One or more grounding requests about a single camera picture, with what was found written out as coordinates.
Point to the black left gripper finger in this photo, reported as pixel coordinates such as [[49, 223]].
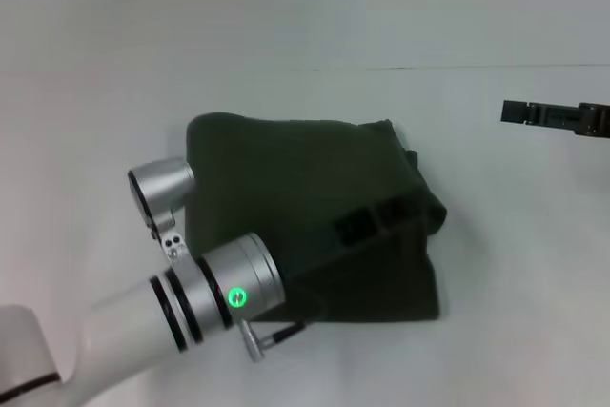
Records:
[[356, 228], [398, 214]]

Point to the dark green FREE t-shirt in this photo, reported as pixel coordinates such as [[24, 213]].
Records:
[[305, 173]]

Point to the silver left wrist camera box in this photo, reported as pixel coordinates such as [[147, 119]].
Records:
[[159, 185]]

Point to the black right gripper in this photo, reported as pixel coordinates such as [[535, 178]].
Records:
[[595, 120]]

